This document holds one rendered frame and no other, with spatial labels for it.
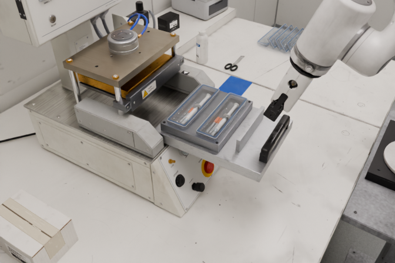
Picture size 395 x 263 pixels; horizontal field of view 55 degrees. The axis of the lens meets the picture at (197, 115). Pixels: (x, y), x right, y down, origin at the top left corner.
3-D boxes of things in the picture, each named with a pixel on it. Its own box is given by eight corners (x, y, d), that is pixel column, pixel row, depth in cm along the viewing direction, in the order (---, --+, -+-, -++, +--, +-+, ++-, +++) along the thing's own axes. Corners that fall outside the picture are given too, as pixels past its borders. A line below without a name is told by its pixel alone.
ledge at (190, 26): (74, 70, 159) (72, 61, 157) (189, 3, 213) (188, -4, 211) (127, 94, 146) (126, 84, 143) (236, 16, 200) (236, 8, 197)
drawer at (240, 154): (153, 141, 99) (151, 118, 94) (196, 97, 114) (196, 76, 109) (258, 185, 87) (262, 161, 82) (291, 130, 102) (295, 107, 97)
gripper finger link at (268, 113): (283, 110, 81) (270, 128, 86) (288, 102, 84) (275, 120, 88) (271, 101, 82) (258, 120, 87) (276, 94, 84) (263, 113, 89)
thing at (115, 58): (52, 84, 104) (40, 41, 96) (124, 38, 125) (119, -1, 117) (122, 111, 94) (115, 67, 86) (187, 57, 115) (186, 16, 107)
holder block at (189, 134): (160, 130, 96) (160, 122, 95) (200, 90, 110) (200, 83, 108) (218, 153, 90) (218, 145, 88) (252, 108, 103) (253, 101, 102)
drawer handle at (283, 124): (258, 161, 88) (260, 148, 86) (281, 124, 98) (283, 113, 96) (266, 164, 87) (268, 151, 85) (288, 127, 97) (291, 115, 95)
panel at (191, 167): (185, 212, 103) (157, 158, 95) (233, 146, 123) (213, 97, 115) (190, 213, 102) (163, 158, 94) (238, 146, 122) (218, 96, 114)
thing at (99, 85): (79, 85, 103) (72, 54, 97) (130, 50, 118) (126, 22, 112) (130, 104, 97) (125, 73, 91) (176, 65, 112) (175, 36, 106)
